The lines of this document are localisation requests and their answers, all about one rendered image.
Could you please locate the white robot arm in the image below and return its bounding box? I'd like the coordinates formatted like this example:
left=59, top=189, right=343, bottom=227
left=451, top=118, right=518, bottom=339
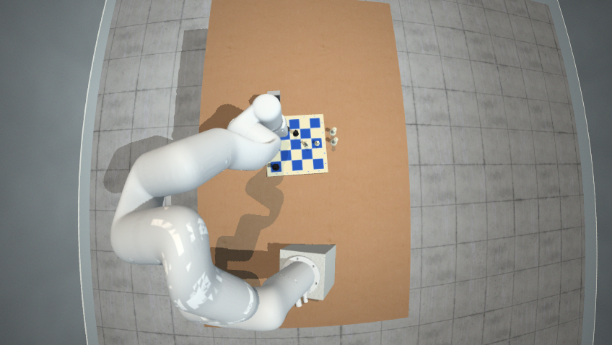
left=110, top=90, right=320, bottom=331

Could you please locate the blue and cream chessboard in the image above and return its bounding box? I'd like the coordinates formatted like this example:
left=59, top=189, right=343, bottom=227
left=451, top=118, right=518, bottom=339
left=267, top=114, right=328, bottom=177

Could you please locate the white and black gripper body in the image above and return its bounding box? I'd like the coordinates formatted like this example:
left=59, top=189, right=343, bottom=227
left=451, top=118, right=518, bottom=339
left=275, top=115, right=288, bottom=137

